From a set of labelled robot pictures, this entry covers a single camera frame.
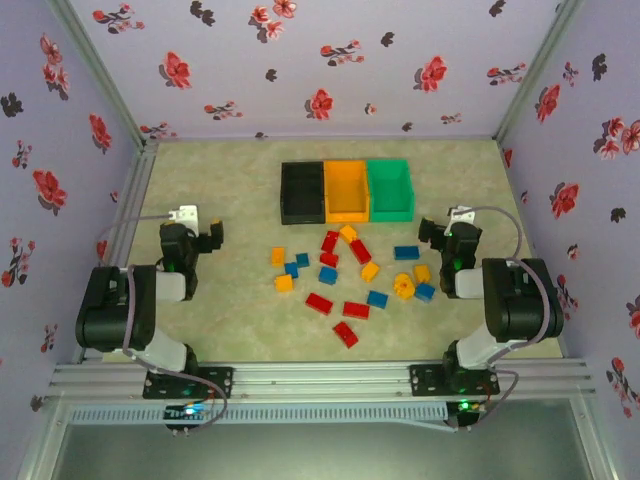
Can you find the blue lego brick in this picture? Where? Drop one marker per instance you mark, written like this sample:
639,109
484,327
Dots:
377,299
406,252
291,270
424,292
302,259
327,275

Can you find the red lego brick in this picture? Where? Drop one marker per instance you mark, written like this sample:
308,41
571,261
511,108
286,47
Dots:
356,310
319,303
345,335
328,259
361,251
330,242

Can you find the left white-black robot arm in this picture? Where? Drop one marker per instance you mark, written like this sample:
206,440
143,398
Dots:
110,320

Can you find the green plastic bin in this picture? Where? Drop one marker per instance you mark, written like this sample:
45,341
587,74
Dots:
391,195

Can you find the orange plastic bin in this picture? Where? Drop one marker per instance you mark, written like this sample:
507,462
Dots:
346,197

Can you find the black plastic bin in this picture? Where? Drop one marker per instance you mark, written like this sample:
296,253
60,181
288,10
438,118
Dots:
302,200

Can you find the right circuit board with LED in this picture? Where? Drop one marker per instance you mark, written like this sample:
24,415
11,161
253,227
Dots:
467,406

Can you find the circuit board with led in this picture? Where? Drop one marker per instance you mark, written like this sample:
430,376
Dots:
467,406
187,412

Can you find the left circuit board with LED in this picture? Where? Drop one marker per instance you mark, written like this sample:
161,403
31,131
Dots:
187,412

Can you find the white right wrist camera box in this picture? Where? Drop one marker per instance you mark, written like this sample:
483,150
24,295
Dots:
462,215

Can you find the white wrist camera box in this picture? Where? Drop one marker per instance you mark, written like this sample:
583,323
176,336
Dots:
462,215
187,214

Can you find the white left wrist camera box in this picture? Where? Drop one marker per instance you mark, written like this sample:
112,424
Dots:
187,214

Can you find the aluminium side rail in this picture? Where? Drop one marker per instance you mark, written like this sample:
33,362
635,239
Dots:
131,195

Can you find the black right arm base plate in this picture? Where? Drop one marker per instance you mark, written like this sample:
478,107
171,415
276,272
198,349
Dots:
425,380

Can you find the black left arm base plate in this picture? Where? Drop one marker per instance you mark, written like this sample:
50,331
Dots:
220,382

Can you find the aluminium mounting rail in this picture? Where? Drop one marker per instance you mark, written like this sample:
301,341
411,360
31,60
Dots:
320,380

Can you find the aluminium corner post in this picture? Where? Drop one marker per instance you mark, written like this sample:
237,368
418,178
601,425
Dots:
532,75
109,80

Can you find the aluminium lower frame post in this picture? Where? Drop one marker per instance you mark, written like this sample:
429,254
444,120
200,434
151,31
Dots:
42,440
595,440

